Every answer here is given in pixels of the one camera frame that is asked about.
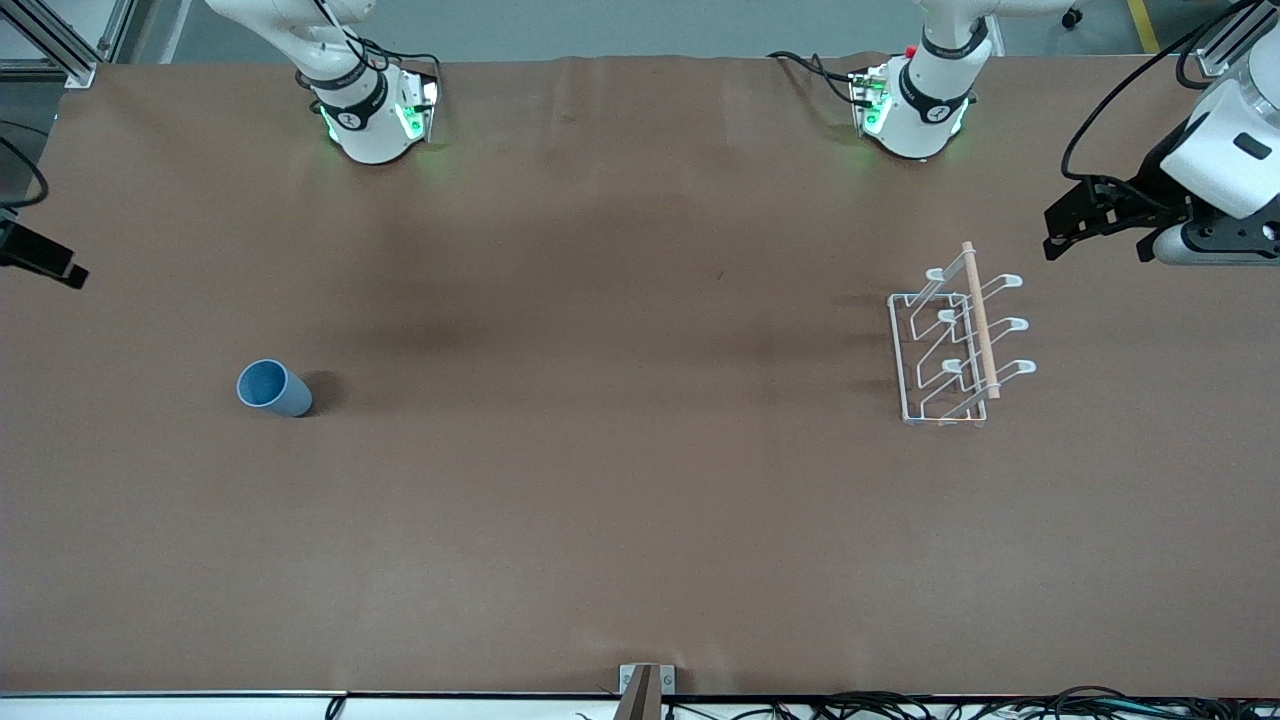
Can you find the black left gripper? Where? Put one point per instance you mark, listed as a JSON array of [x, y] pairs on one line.
[[1143, 186]]

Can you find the blue plastic cup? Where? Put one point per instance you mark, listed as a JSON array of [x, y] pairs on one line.
[[270, 385]]

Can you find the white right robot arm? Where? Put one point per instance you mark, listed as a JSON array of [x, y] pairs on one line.
[[370, 140]]

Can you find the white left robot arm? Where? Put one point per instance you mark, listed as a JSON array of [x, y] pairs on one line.
[[925, 120]]

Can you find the black chair caster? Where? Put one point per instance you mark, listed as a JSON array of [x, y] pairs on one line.
[[1073, 17]]

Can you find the brown paper table cover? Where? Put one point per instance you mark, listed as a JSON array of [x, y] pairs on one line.
[[600, 450]]

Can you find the aluminium frame profile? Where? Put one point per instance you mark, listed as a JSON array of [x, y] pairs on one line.
[[118, 25], [1215, 62], [60, 50]]

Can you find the metal bracket with brown post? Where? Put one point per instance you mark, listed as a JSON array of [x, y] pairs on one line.
[[628, 680]]

